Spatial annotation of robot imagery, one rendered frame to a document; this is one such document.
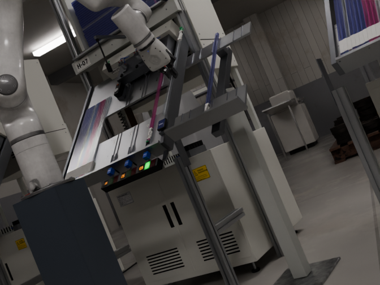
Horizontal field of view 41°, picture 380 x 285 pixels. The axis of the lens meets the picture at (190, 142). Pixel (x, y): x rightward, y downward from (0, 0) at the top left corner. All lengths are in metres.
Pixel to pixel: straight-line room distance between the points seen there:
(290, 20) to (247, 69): 1.30
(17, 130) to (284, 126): 7.32
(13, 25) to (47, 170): 0.51
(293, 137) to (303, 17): 2.83
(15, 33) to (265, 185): 1.08
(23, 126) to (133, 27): 0.54
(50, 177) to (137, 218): 1.03
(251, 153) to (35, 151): 0.83
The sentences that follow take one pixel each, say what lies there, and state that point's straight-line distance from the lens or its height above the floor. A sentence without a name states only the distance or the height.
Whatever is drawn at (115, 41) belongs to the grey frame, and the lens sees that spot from 2.79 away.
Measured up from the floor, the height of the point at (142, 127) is 0.83.
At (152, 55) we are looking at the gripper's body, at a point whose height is 1.03.
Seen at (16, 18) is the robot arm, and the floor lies 1.29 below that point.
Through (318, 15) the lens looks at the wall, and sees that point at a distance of 10.57.
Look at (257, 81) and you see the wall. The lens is 10.63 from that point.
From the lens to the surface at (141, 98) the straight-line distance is 2.46.
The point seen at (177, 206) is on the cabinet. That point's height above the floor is 0.42.
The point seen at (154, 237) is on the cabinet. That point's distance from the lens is 2.66.
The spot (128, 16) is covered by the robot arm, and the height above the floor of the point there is 1.18.
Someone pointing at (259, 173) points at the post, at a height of 0.45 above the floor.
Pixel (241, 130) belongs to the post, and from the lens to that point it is 2.02.
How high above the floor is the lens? 0.61
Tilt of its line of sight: 2 degrees up
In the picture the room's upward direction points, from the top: 23 degrees counter-clockwise
